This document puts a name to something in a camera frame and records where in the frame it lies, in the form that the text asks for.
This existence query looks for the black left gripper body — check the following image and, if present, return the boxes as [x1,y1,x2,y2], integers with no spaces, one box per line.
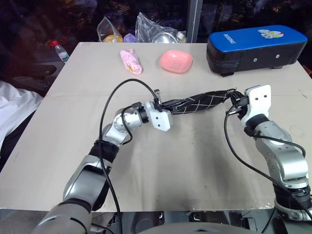
[160,101,177,115]

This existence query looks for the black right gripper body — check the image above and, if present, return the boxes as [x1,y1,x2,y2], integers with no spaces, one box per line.
[229,91,250,115]

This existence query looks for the black grid pattern pouch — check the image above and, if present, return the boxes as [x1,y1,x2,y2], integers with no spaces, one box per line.
[162,89,238,116]

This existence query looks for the clear zip plastic bag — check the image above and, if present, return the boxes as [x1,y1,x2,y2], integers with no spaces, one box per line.
[97,16,125,43]

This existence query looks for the pink plastic bowl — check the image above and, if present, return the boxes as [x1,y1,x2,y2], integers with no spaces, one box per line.
[159,49,194,73]

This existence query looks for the blue black boxing pad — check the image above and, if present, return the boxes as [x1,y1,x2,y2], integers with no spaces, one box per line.
[206,24,308,78]

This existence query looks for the pink folded umbrella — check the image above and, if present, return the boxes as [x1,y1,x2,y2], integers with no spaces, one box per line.
[119,48,143,76]

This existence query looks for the shiny metal bowl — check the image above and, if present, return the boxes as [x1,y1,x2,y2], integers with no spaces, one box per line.
[152,31,177,44]

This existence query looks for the crumpled clear plastic bag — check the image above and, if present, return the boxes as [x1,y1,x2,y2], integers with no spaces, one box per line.
[135,12,182,44]

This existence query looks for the yellow orange object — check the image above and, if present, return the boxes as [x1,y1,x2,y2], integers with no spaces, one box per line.
[102,34,122,43]

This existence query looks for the red capped plastic bottle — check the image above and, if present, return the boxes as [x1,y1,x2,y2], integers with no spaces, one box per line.
[51,40,70,63]

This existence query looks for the dark grey rounded shape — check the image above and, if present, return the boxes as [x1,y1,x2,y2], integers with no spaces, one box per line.
[136,223,269,234]

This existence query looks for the black chair seat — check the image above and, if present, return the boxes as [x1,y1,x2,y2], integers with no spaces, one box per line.
[0,62,59,96]

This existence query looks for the white cloth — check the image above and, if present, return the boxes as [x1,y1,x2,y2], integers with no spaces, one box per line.
[0,80,44,147]

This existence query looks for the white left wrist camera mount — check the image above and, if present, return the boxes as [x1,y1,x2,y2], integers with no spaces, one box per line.
[143,100,173,133]

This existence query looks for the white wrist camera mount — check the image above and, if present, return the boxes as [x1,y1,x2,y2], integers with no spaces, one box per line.
[143,100,173,133]
[243,84,272,123]

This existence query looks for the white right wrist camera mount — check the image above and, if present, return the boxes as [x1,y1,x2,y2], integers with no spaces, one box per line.
[243,84,272,123]

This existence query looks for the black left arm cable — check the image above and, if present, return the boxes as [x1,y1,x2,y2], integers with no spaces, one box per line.
[98,79,163,234]

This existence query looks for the grey aluminium post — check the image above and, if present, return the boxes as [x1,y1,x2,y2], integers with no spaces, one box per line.
[186,0,204,44]

